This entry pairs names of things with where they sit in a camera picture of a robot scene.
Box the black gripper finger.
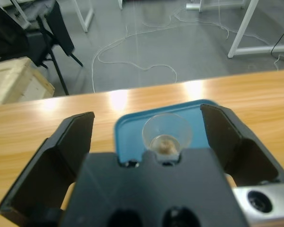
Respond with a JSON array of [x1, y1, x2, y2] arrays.
[[200, 104, 284, 189], [0, 111, 96, 227]]

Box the clear drinking glass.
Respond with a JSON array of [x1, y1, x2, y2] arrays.
[[142, 113, 192, 158]]

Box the blue rectangular plastic tray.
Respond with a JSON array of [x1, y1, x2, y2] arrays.
[[114, 98, 221, 164]]

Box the pale wooden crate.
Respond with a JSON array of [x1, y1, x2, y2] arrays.
[[0, 56, 55, 105]]

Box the white metal table leg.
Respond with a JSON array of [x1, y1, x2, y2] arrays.
[[228, 0, 284, 59]]

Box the black chair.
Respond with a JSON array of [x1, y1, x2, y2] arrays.
[[0, 0, 84, 96]]

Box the black floor cable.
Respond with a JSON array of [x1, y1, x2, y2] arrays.
[[271, 23, 284, 56]]

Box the white looped floor cable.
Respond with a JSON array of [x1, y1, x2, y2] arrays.
[[91, 25, 180, 94]]

